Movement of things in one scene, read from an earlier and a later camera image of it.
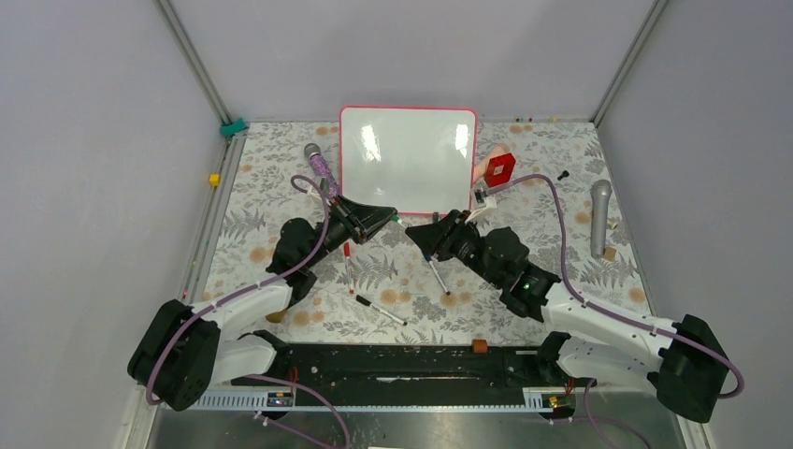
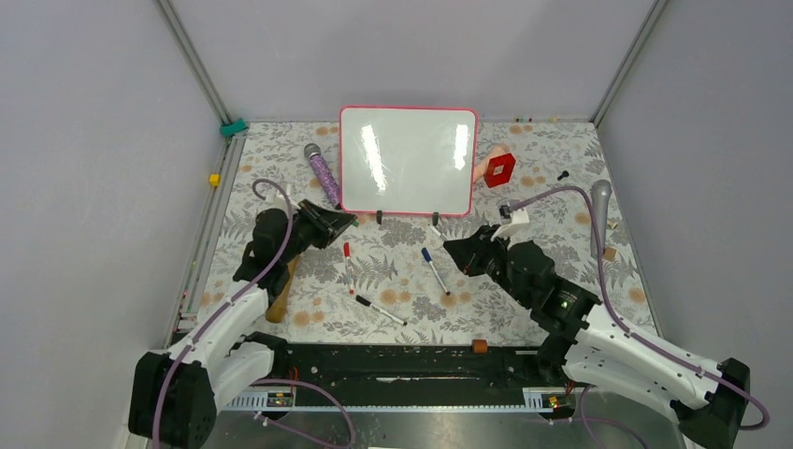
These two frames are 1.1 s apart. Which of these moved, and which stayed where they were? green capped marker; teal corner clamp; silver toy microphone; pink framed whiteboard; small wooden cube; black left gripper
Moved: green capped marker; black left gripper
Stayed: teal corner clamp; pink framed whiteboard; small wooden cube; silver toy microphone
